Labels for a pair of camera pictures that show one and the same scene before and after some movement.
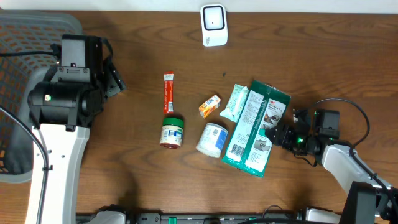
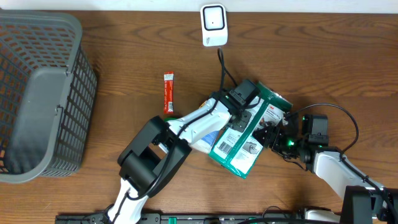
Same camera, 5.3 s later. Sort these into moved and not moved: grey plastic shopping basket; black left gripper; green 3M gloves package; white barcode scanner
Moved: green 3M gloves package; black left gripper
Not moved: white barcode scanner; grey plastic shopping basket
